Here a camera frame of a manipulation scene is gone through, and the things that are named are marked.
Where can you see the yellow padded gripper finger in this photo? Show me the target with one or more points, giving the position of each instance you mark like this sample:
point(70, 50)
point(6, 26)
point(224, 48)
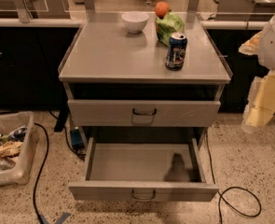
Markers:
point(261, 104)

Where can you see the grey drawer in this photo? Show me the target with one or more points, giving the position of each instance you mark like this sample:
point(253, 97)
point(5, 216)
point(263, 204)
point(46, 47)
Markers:
point(143, 113)
point(143, 173)

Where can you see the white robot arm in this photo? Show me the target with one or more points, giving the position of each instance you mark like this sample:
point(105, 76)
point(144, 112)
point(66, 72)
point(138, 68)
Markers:
point(262, 45)

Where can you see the grey metal drawer cabinet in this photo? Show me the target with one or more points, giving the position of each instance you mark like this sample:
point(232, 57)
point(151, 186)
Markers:
point(106, 62)

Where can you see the blue soda can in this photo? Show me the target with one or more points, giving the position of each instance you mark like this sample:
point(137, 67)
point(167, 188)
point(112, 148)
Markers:
point(176, 51)

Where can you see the green chip bag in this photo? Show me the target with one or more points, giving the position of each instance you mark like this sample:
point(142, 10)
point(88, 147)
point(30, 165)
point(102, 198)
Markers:
point(169, 24)

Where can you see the orange fruit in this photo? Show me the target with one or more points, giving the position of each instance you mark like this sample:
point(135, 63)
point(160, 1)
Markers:
point(161, 9)

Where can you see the white ceramic bowl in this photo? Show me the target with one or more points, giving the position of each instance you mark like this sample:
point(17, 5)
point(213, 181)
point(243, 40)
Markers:
point(135, 21)

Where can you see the blue power adapter box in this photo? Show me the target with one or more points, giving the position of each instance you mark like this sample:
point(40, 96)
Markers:
point(76, 140)

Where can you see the clear plastic bin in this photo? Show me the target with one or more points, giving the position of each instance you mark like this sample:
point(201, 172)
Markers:
point(20, 173)

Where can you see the snack items in bin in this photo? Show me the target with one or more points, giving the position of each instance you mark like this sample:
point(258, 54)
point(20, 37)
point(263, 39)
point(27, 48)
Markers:
point(10, 147)

